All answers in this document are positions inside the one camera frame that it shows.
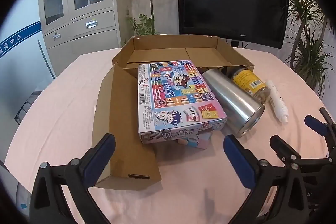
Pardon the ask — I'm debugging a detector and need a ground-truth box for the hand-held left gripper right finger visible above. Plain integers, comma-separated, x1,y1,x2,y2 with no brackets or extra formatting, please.
223,134,312,224

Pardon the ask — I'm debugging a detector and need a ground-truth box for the blue wall sign strip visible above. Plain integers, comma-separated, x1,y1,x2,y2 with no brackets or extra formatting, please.
0,21,42,59

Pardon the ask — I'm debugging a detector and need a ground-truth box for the metal frame chair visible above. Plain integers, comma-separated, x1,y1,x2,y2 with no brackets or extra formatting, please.
14,90,40,125

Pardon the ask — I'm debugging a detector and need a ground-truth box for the grey metal cabinet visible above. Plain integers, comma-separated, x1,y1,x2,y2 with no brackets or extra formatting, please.
38,0,122,77

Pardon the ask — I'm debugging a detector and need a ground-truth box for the silver metal can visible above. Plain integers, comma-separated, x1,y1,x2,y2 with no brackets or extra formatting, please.
202,69,265,138

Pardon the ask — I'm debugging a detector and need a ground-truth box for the brown cardboard box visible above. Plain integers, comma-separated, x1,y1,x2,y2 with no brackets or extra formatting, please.
91,34,256,191

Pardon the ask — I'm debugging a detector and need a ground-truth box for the white plastic tube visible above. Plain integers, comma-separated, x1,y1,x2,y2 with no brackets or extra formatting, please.
265,80,289,125

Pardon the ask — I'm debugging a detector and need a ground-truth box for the spiky leaf potted plant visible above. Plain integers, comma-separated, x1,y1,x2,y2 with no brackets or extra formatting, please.
285,0,336,98

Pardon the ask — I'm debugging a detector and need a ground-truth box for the small pastel box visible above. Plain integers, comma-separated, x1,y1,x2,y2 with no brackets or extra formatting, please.
178,132,213,151

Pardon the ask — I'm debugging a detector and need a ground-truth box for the yellow label jar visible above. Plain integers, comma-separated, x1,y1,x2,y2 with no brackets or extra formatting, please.
229,66,271,104

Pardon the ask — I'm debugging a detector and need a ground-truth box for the colourful cartoon board game box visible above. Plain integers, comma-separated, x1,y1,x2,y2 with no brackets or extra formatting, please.
138,60,227,145

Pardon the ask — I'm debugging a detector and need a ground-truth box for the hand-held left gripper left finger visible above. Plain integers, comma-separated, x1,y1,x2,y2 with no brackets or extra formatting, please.
29,133,116,224

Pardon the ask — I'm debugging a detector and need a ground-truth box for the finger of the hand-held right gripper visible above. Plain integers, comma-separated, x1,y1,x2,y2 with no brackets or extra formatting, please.
270,135,303,165
304,107,336,159

